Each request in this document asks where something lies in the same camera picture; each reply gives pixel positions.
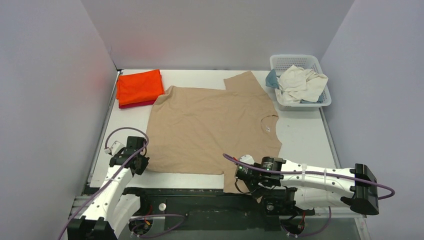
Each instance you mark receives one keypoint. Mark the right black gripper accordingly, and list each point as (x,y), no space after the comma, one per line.
(245,175)

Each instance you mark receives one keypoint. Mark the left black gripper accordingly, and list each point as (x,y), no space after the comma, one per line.
(139,163)

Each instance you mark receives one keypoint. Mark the beige t shirt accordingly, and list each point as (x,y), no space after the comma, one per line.
(190,129)

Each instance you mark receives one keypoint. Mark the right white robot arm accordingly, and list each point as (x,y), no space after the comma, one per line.
(286,187)

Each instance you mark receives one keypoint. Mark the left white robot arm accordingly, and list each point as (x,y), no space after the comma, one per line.
(106,212)

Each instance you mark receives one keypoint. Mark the folded red t shirt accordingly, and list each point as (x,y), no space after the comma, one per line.
(137,104)

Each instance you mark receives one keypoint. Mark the folded orange t shirt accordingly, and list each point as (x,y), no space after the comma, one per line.
(139,87)

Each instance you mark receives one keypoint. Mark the blue t shirt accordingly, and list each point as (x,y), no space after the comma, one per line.
(271,80)

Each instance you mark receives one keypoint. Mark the white t shirt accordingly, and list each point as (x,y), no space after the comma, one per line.
(302,86)

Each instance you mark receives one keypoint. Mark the white plastic basket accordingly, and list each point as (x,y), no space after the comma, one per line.
(281,62)

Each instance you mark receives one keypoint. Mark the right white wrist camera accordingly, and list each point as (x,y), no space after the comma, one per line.
(247,159)

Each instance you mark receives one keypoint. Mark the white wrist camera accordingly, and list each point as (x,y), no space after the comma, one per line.
(114,148)
(247,159)

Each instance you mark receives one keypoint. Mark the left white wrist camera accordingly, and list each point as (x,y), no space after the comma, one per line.
(114,148)

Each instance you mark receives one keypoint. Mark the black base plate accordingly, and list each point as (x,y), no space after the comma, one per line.
(214,210)

